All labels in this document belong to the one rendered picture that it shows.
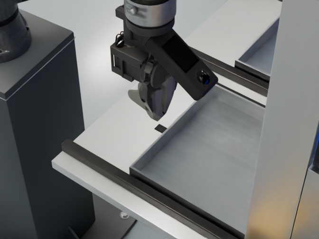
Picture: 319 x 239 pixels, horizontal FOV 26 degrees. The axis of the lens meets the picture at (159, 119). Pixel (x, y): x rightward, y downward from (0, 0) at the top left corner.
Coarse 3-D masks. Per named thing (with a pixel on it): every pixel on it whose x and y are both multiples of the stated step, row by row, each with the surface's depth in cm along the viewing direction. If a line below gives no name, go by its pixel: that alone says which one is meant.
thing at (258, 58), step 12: (276, 24) 147; (264, 36) 144; (276, 36) 147; (252, 48) 141; (264, 48) 144; (240, 60) 138; (252, 60) 142; (264, 60) 142; (252, 72) 136; (264, 72) 135
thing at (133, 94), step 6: (138, 84) 108; (132, 90) 110; (138, 90) 109; (156, 90) 106; (162, 90) 108; (132, 96) 111; (138, 96) 110; (156, 96) 107; (138, 102) 111; (156, 102) 108; (144, 108) 111; (156, 108) 109; (150, 114) 110; (156, 114) 110; (162, 114) 112; (156, 120) 113
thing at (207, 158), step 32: (224, 96) 132; (192, 128) 129; (224, 128) 129; (256, 128) 129; (160, 160) 124; (192, 160) 124; (224, 160) 124; (256, 160) 124; (160, 192) 117; (192, 192) 119; (224, 192) 119; (224, 224) 111
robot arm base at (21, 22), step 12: (0, 24) 150; (12, 24) 152; (24, 24) 157; (0, 36) 152; (12, 36) 153; (24, 36) 156; (0, 48) 154; (12, 48) 154; (24, 48) 157; (0, 60) 155
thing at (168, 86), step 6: (168, 78) 109; (162, 84) 109; (168, 84) 109; (174, 84) 111; (168, 90) 110; (162, 96) 111; (168, 96) 111; (162, 102) 112; (168, 102) 112; (162, 108) 112
